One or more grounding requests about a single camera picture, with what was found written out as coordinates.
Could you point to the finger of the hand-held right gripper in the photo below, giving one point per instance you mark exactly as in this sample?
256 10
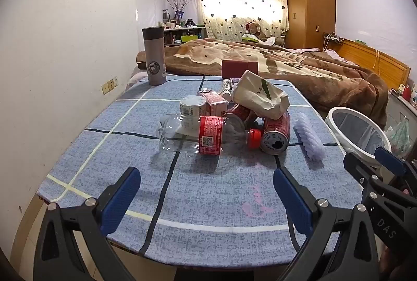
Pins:
358 167
389 158

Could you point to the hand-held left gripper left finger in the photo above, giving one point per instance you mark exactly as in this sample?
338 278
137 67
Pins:
121 198

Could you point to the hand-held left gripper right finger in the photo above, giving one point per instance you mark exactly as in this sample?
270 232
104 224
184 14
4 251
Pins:
293 199

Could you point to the white trash bin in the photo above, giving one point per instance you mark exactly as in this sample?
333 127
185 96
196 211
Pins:
340 137

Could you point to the clear bottle with red label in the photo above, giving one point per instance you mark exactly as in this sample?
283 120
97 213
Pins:
195 134

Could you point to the beige paper bag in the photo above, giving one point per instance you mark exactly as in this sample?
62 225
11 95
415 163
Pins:
257 92

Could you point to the white tin can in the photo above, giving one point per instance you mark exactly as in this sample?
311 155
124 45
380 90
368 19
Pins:
192 105

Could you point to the translucent plastic bag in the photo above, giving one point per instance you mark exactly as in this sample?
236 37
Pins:
399 137

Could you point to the white bedside cabinet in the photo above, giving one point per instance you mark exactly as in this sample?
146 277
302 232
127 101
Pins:
405 111

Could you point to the purple bristle brush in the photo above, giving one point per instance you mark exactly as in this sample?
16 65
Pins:
309 137

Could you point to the red cup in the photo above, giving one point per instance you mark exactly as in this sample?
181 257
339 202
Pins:
407 92

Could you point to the wooden headboard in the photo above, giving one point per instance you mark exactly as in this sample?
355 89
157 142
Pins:
374 62

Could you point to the brown patterned blanket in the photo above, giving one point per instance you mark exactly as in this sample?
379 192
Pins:
293 69

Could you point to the pink carton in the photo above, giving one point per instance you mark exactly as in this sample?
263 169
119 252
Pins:
215 103

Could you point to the small white tube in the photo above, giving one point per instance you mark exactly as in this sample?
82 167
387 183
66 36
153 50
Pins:
226 90

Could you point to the purple flat packet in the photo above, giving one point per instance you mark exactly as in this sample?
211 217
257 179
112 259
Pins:
235 80

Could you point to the dark red box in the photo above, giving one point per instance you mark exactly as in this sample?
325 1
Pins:
239 69

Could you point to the grey thermos tumbler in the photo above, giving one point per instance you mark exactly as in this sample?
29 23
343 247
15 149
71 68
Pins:
154 56

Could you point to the wooden wardrobe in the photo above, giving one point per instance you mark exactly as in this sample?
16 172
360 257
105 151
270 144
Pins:
309 7

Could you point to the brown teddy bear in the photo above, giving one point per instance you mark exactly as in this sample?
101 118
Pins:
255 30

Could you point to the cluttered white shelf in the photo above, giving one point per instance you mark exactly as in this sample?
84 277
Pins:
172 33

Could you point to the green box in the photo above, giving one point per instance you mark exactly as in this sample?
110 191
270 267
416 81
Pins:
189 38

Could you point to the dried branch bouquet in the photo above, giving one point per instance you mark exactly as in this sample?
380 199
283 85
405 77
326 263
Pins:
179 4

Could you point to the yellowed wall socket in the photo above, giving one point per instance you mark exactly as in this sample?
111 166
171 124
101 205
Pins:
109 85

